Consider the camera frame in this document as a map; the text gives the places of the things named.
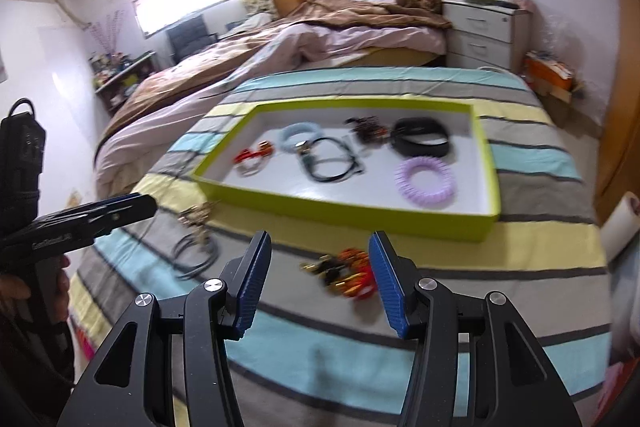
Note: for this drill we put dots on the cardboard box on floor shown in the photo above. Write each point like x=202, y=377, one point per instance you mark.
x=552, y=74

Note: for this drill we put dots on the cluttered side desk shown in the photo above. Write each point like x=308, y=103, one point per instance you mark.
x=120, y=82

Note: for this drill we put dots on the person's left hand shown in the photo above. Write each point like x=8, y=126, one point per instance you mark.
x=12, y=289

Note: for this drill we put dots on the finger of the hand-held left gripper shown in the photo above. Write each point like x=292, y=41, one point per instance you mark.
x=125, y=206
x=55, y=241

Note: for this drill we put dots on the striped bed sheet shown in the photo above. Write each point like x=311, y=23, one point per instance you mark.
x=300, y=357

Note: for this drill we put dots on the dried branches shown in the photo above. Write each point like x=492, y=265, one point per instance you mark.
x=107, y=32

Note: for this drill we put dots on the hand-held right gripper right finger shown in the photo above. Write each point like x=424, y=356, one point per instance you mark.
x=387, y=292

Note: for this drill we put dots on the black office chair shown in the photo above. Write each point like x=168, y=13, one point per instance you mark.
x=190, y=37

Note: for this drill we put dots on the white nightstand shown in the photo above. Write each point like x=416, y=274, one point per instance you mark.
x=480, y=37

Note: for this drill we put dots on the white paper roll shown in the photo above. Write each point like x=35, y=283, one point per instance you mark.
x=622, y=222

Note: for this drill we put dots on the bed with brown quilt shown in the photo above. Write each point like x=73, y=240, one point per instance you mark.
x=225, y=72

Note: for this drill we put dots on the tall wooden wardrobe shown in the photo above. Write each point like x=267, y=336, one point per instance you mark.
x=620, y=107

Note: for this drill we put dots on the brown claw hair clip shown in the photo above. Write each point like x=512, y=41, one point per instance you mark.
x=367, y=129

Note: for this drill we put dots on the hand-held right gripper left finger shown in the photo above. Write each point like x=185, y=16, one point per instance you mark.
x=252, y=287

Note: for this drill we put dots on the green cardboard box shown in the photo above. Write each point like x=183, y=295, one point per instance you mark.
x=350, y=217

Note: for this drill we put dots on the grey hair band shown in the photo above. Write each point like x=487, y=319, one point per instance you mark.
x=192, y=274

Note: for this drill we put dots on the black wristband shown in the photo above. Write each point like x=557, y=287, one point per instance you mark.
x=420, y=149

